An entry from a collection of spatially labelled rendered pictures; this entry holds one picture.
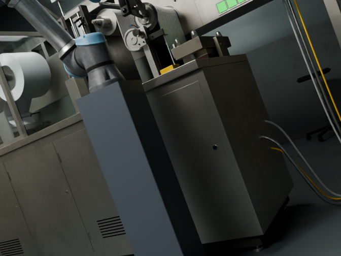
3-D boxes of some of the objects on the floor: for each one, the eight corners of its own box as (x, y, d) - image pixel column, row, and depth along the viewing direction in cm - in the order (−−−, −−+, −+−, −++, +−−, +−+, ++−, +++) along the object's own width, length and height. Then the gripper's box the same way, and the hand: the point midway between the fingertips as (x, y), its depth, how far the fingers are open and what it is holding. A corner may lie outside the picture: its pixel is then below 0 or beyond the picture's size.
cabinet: (-33, 291, 293) (-74, 188, 291) (33, 251, 348) (-1, 164, 346) (271, 257, 160) (201, 67, 158) (300, 201, 215) (248, 60, 213)
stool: (356, 121, 389) (336, 63, 388) (368, 127, 341) (344, 61, 340) (305, 137, 405) (285, 82, 404) (309, 146, 357) (286, 83, 356)
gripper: (126, -25, 181) (154, 4, 195) (111, -15, 186) (139, 13, 200) (124, -13, 176) (152, 16, 191) (109, -3, 182) (138, 24, 196)
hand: (144, 17), depth 193 cm, fingers closed, pressing on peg
